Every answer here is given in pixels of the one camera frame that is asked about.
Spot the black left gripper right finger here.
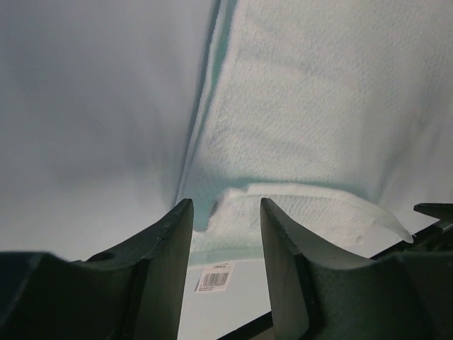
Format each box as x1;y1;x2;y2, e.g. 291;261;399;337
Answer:
260;198;452;339

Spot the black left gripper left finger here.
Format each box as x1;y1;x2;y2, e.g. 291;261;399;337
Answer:
1;199;194;339

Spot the light blue towel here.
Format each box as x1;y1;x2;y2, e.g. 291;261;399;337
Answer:
178;1;452;266

